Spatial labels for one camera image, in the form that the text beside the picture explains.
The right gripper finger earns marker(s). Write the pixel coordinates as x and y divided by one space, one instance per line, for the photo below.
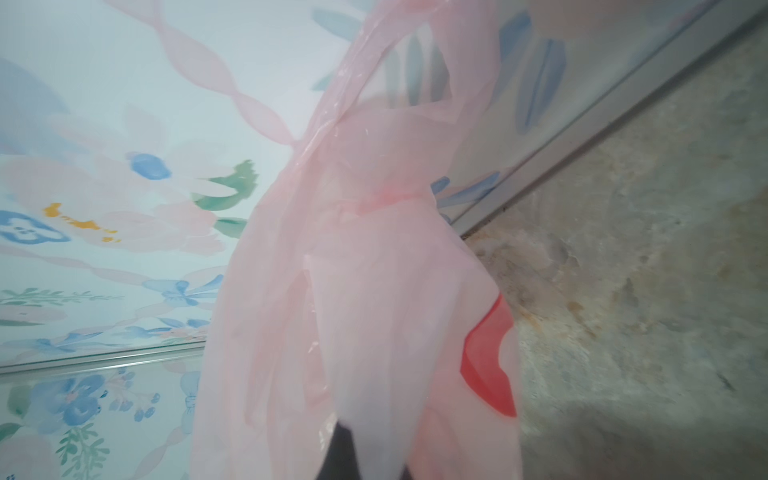
340 462

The pink plastic bag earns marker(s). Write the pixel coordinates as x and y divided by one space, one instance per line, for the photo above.
349 304

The right corner aluminium post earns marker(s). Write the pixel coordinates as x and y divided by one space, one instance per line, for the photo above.
711 27

